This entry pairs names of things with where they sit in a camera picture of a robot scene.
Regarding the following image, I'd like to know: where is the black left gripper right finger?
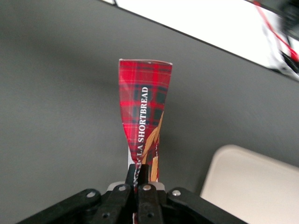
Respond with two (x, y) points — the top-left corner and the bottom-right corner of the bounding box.
(135, 164), (249, 224)

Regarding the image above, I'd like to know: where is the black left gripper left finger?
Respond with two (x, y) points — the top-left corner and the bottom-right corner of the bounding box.
(17, 164), (136, 224)

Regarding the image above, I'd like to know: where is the red tartan cookie box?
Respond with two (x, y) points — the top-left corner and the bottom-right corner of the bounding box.
(118, 58), (174, 185)

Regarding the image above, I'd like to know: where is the beige plastic tray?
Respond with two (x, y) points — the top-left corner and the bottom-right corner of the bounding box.
(200, 144), (299, 224)

